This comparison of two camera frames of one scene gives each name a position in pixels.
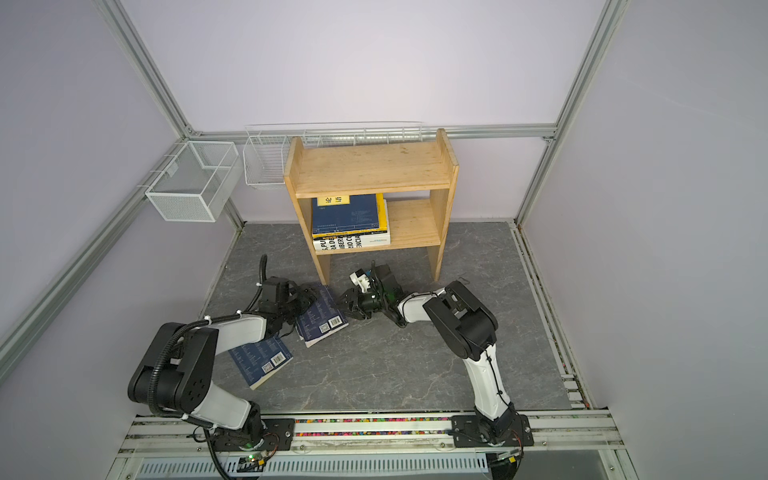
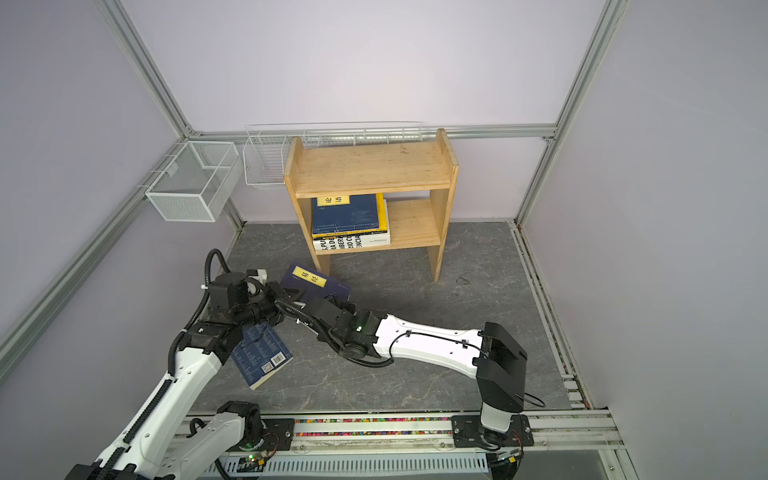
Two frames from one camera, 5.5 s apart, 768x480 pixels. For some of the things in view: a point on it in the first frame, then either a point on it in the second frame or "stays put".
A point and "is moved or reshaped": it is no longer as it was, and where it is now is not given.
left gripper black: [305, 299] -> [276, 292]
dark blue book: [344, 212] stays put
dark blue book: [260, 361] stays put
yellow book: [381, 202] stays put
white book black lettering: [353, 240] stays put
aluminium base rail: [558, 435] stays put
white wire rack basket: [265, 146] stays put
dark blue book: [322, 318] is moved or reshaped
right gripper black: [357, 309] -> [350, 309]
